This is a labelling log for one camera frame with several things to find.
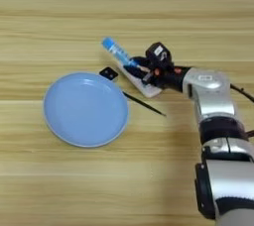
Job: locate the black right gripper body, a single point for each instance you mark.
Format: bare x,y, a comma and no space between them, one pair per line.
167,78

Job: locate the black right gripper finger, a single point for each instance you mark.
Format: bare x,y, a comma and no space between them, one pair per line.
140,61
144,77

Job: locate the white remote control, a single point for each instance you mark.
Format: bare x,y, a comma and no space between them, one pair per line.
147,90

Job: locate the blue glue stick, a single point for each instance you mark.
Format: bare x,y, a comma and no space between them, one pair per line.
115,50

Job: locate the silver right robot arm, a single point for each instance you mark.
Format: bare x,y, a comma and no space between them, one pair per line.
215,97

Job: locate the black box with white label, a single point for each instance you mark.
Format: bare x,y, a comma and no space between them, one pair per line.
158,53

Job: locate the thin black stick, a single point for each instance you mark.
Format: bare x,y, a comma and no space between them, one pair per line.
144,103

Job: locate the light blue round plate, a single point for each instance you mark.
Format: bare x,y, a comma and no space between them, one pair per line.
84,111

